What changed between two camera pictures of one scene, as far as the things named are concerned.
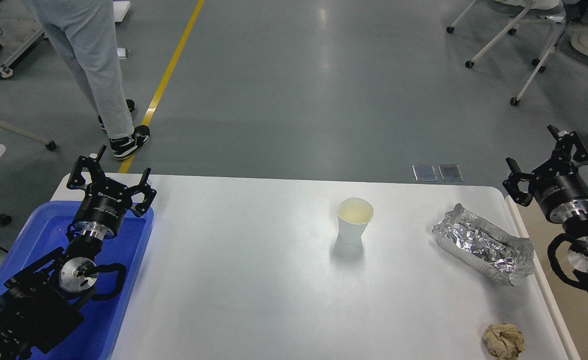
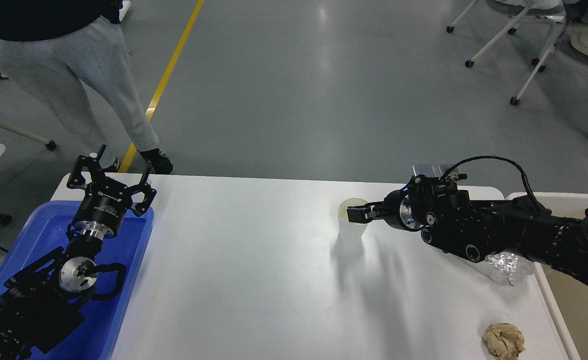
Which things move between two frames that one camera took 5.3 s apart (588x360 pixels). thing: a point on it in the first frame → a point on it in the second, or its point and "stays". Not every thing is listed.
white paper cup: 354,214 stays
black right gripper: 562,192 → 398,211
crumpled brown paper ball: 505,341 stays
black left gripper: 106,201 stays
